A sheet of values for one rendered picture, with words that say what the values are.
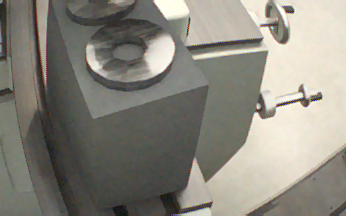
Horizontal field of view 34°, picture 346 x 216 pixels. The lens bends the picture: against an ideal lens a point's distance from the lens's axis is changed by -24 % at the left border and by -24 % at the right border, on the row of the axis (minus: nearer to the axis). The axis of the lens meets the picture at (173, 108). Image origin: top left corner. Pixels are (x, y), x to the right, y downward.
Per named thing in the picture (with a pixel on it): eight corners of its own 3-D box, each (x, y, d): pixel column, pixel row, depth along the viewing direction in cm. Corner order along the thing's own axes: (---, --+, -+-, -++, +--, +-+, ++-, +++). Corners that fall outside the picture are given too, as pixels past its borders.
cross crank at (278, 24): (278, 20, 155) (282, -9, 146) (298, 53, 149) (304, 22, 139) (224, 23, 151) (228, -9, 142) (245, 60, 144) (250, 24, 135)
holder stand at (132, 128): (118, 56, 93) (132, -39, 78) (189, 187, 81) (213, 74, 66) (45, 83, 89) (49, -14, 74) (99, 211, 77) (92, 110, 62)
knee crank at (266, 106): (316, 89, 154) (320, 74, 150) (324, 107, 151) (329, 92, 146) (247, 105, 149) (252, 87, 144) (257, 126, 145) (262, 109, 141)
